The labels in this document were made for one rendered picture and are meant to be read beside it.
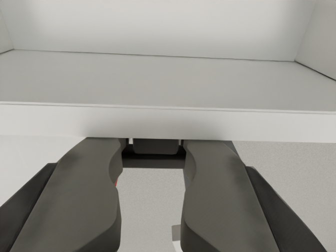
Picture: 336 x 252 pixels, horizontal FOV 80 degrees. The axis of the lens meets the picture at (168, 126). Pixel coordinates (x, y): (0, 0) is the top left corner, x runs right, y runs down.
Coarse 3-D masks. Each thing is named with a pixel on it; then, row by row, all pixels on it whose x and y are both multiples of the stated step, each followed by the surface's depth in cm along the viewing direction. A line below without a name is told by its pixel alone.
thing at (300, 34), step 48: (0, 0) 14; (48, 0) 14; (96, 0) 14; (144, 0) 14; (192, 0) 15; (240, 0) 15; (288, 0) 15; (0, 48) 15; (48, 48) 16; (96, 48) 16; (144, 48) 16; (192, 48) 16; (240, 48) 16; (288, 48) 16
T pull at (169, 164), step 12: (132, 144) 13; (144, 144) 12; (156, 144) 12; (168, 144) 12; (132, 156) 12; (144, 156) 12; (156, 156) 12; (168, 156) 12; (180, 156) 12; (168, 168) 13; (180, 168) 13
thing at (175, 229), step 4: (180, 140) 83; (220, 140) 77; (224, 140) 77; (228, 140) 76; (228, 144) 74; (232, 144) 74; (232, 148) 72; (236, 152) 70; (184, 176) 66; (184, 180) 65; (188, 180) 65; (184, 184) 64; (188, 184) 63; (172, 228) 48; (176, 228) 48; (172, 232) 47; (176, 232) 47; (172, 236) 47; (176, 236) 46; (172, 240) 46; (176, 240) 46; (176, 244) 46; (176, 248) 47; (180, 248) 47
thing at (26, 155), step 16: (0, 144) 30; (16, 144) 30; (32, 144) 30; (48, 144) 30; (64, 144) 30; (0, 160) 32; (16, 160) 32; (32, 160) 32; (48, 160) 32; (0, 176) 34; (16, 176) 34; (32, 176) 34; (0, 192) 36
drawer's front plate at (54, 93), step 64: (0, 64) 13; (64, 64) 13; (128, 64) 14; (192, 64) 15; (256, 64) 16; (0, 128) 9; (64, 128) 9; (128, 128) 9; (192, 128) 9; (256, 128) 9; (320, 128) 10
